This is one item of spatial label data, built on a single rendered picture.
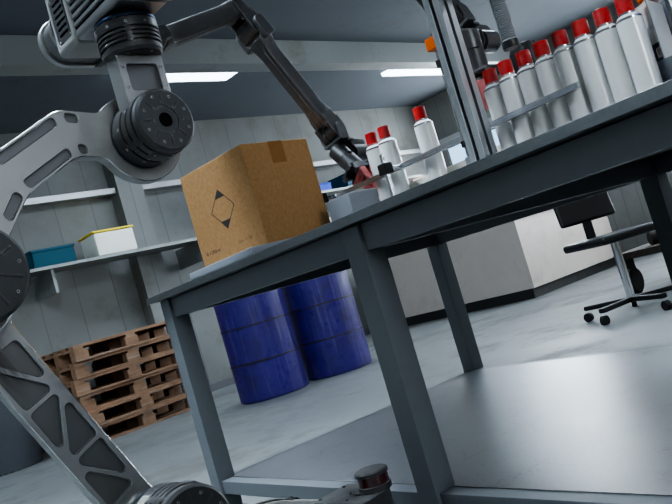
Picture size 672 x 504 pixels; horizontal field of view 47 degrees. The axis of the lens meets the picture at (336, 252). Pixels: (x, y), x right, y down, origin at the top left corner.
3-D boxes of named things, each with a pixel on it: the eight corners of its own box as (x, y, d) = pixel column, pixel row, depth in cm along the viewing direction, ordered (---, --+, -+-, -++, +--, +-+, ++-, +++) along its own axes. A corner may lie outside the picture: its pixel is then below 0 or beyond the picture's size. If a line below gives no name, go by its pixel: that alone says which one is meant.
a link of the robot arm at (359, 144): (317, 135, 234) (334, 120, 228) (344, 134, 242) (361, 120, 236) (331, 170, 232) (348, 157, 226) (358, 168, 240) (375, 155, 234)
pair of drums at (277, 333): (226, 408, 649) (195, 299, 653) (330, 367, 734) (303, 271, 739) (281, 399, 594) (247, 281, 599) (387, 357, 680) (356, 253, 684)
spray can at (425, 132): (454, 178, 202) (431, 103, 203) (440, 180, 199) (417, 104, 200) (440, 183, 206) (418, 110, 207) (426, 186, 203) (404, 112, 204)
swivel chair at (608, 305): (702, 292, 506) (654, 140, 510) (663, 315, 458) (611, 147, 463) (608, 311, 552) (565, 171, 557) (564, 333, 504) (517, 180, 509)
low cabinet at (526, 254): (469, 299, 1158) (451, 237, 1162) (627, 261, 973) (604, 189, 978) (377, 332, 1016) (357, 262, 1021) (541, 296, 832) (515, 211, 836)
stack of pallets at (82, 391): (165, 410, 793) (142, 329, 797) (206, 403, 735) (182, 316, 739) (56, 450, 712) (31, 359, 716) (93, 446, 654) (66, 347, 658)
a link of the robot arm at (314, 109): (231, 38, 229) (250, 16, 221) (242, 32, 233) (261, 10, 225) (323, 152, 234) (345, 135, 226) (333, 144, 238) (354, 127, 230)
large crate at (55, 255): (65, 267, 757) (60, 250, 758) (78, 260, 734) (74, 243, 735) (21, 276, 727) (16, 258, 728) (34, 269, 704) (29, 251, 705)
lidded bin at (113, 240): (123, 256, 804) (117, 233, 805) (140, 248, 777) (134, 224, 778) (83, 264, 773) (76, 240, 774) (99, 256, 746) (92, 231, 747)
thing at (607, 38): (648, 99, 157) (617, 3, 158) (634, 101, 154) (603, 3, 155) (625, 108, 161) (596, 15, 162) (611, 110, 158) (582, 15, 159)
